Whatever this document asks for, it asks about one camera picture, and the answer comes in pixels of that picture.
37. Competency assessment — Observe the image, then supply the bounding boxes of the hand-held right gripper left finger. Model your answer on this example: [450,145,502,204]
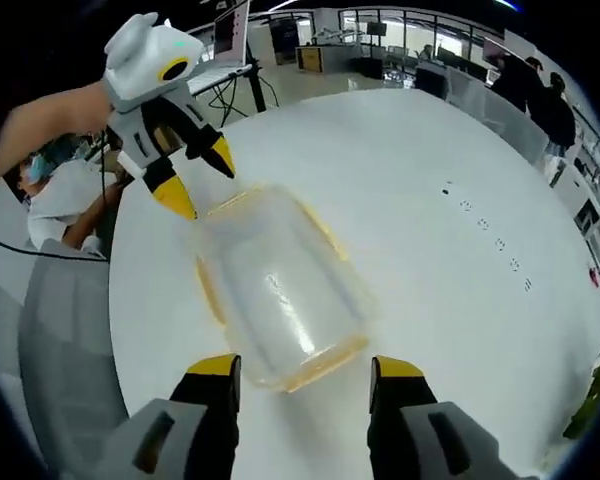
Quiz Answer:
[94,352,242,480]

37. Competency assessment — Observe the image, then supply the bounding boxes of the laptop on stand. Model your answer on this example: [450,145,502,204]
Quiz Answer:
[212,0,254,69]

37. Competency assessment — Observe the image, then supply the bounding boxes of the white side desk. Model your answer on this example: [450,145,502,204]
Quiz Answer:
[187,62,255,97]

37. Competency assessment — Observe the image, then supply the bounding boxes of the black floor cables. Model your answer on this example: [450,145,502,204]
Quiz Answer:
[208,74,247,132]

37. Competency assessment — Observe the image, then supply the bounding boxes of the grey mesh office chair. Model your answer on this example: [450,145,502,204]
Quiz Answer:
[18,238,132,451]

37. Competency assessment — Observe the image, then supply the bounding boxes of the clear container with yellow buckles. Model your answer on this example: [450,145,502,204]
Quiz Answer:
[193,182,382,395]

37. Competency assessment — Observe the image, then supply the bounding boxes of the green potted plant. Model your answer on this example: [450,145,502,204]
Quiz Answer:
[562,327,600,441]

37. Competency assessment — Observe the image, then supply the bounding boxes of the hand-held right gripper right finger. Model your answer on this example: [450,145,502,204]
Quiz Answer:
[367,354,502,480]

